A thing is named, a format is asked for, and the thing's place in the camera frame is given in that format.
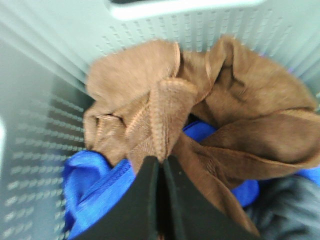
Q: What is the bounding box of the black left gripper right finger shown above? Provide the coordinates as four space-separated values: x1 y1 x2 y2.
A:
163 156 260 240

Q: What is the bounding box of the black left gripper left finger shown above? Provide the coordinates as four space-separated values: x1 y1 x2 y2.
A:
76 156 159 240

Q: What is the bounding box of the brown towel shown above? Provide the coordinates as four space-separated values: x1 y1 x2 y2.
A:
83 36 320 235

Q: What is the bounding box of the blue towel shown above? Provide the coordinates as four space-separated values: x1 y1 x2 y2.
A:
61 120 260 240

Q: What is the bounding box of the grey cloth in basket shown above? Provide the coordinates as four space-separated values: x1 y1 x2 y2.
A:
245 175 320 240

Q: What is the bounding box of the grey perforated laundry basket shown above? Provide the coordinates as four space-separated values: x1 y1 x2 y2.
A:
0 0 320 240

